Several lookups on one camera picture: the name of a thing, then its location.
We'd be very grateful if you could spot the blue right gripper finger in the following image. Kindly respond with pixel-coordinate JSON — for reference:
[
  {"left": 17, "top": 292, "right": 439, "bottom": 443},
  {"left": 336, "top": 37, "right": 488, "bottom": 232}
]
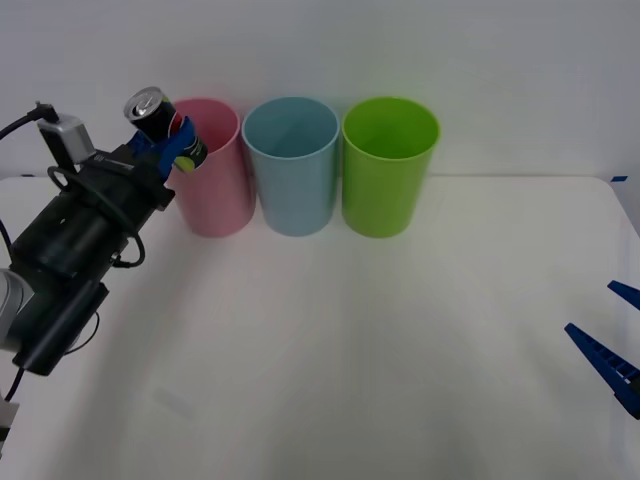
[
  {"left": 606, "top": 280, "right": 640, "bottom": 312},
  {"left": 564, "top": 322, "right": 640, "bottom": 420}
]

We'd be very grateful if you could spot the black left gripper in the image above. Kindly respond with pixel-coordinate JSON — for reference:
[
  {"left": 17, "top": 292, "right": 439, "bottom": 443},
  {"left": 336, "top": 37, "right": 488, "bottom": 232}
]
[{"left": 73, "top": 115, "right": 197, "bottom": 234}]

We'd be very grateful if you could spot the black drink can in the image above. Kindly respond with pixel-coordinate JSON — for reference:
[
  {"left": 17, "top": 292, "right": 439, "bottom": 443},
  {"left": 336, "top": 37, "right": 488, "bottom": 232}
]
[{"left": 123, "top": 86, "right": 209, "bottom": 175}]

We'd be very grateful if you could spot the pink plastic bin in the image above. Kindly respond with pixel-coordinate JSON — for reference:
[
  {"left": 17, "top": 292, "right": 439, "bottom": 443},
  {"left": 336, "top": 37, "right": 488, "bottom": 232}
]
[{"left": 167, "top": 97, "right": 257, "bottom": 238}]

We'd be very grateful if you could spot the pale blue plastic bin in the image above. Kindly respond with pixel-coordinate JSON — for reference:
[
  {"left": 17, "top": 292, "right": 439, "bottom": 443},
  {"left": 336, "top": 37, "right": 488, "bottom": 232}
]
[{"left": 241, "top": 96, "right": 342, "bottom": 237}]

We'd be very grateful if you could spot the green plastic bin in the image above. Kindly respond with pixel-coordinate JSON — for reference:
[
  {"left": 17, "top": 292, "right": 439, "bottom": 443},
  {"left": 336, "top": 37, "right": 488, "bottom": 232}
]
[{"left": 341, "top": 96, "right": 442, "bottom": 239}]

